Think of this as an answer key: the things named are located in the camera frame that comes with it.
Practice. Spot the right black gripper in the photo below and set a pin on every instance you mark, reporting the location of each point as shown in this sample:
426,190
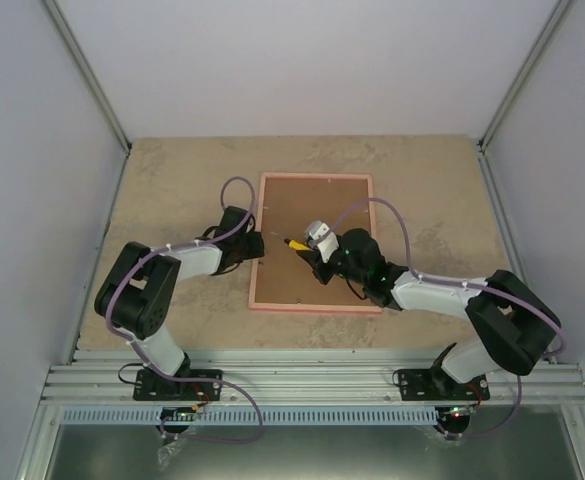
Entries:
314,258

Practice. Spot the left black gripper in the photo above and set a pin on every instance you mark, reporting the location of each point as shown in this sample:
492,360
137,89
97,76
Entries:
257,249

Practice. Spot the yellow handled screwdriver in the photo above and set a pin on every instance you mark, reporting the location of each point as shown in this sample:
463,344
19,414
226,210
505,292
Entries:
291,243

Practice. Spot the pink wooden photo frame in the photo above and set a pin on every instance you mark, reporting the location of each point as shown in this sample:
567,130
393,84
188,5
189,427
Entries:
299,206

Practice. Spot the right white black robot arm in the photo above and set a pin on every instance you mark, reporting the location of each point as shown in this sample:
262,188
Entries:
514,328

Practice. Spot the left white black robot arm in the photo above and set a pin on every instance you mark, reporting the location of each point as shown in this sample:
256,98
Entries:
135,297

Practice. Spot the clear plastic bag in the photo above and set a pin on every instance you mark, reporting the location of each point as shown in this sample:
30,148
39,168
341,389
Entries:
168,450

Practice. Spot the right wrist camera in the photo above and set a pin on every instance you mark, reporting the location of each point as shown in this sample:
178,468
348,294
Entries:
321,238

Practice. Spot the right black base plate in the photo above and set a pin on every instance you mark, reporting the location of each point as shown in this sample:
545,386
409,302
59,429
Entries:
435,385

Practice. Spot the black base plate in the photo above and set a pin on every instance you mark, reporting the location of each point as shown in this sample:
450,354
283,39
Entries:
151,387
435,385

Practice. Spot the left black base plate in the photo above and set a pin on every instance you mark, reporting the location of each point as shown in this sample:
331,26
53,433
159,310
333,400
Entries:
151,387

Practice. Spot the aluminium rail base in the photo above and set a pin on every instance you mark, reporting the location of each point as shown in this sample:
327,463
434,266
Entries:
304,377

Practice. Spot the grey slotted cable duct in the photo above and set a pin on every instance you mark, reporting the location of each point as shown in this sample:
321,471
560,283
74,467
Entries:
247,416

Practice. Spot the left aluminium corner post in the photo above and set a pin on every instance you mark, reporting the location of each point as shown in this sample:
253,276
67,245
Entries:
81,62

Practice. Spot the aluminium corner post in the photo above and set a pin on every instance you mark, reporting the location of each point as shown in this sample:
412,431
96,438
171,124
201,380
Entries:
81,62
558,15

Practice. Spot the right aluminium corner post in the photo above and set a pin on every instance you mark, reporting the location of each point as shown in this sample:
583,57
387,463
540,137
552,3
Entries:
558,15

